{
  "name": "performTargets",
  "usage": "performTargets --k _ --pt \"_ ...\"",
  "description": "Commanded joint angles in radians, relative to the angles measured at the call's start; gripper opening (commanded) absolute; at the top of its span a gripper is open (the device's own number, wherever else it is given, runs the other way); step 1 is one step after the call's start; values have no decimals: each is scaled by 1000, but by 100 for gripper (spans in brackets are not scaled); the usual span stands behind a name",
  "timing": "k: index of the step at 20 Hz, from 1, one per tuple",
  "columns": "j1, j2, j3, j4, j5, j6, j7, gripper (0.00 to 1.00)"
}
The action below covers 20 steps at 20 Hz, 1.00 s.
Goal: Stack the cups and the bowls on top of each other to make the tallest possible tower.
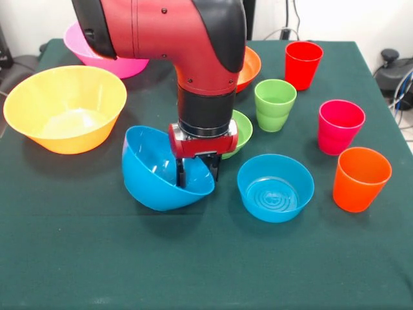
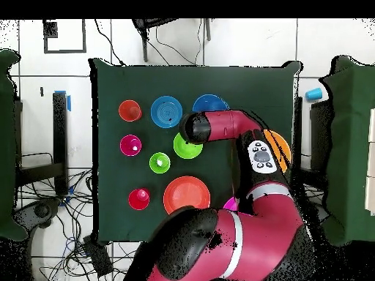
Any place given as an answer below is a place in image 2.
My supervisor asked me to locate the blue plastic cup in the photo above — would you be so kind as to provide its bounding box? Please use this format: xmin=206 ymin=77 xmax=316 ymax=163
xmin=305 ymin=86 xmax=323 ymax=102

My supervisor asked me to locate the orange-red plastic bowl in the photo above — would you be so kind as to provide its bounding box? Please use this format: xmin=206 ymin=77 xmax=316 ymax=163
xmin=163 ymin=175 xmax=212 ymax=215

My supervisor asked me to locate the small green plastic bowl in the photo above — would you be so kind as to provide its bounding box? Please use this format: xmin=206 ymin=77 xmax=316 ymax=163
xmin=173 ymin=132 xmax=204 ymax=160

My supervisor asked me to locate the orange plastic cup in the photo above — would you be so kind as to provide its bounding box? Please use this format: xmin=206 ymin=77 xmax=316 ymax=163
xmin=118 ymin=100 xmax=144 ymax=123

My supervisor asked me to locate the large smooth blue bowl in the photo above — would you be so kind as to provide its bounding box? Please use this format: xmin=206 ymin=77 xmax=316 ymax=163
xmin=192 ymin=93 xmax=230 ymax=113

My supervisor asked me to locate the dark green tablecloth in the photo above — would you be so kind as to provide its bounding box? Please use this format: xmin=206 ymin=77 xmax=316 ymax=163
xmin=89 ymin=57 xmax=302 ymax=245

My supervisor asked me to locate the white box stack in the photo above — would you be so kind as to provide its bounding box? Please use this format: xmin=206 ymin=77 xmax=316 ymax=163
xmin=364 ymin=108 xmax=375 ymax=216

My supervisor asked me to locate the black table frame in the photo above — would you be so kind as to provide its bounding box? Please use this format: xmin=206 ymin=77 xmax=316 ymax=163
xmin=292 ymin=96 xmax=333 ymax=191
xmin=12 ymin=91 xmax=70 ymax=195

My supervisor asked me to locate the magenta plastic cup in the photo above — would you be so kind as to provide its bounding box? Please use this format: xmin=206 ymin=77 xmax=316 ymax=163
xmin=119 ymin=134 xmax=143 ymax=157

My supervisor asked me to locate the black power strip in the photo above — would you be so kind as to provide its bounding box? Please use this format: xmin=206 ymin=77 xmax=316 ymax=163
xmin=82 ymin=233 xmax=114 ymax=278

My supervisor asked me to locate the green plastic cup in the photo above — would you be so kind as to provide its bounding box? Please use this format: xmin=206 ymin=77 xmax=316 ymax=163
xmin=149 ymin=151 xmax=171 ymax=174

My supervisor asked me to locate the large yellow-orange plastic bowl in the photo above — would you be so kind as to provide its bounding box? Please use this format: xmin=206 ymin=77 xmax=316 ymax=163
xmin=262 ymin=129 xmax=293 ymax=173

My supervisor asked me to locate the large pink plastic bowl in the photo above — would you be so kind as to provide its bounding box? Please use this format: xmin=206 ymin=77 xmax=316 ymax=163
xmin=223 ymin=196 xmax=240 ymax=212

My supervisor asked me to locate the red plastic cup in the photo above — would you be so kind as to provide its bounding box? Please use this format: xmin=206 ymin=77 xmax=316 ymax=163
xmin=127 ymin=187 xmax=151 ymax=211

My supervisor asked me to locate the green cloth side table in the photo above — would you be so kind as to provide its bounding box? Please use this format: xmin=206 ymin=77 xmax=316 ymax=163
xmin=0 ymin=48 xmax=29 ymax=242
xmin=317 ymin=55 xmax=375 ymax=247

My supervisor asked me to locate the black camera tripod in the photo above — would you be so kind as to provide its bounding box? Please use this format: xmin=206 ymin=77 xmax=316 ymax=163
xmin=131 ymin=18 xmax=212 ymax=63

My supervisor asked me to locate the tangle of cables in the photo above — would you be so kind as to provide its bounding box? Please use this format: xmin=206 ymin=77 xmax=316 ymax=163
xmin=14 ymin=168 xmax=141 ymax=281

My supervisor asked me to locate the small ringed blue bowl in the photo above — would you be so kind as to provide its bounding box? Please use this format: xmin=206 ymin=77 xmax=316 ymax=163
xmin=150 ymin=95 xmax=184 ymax=129

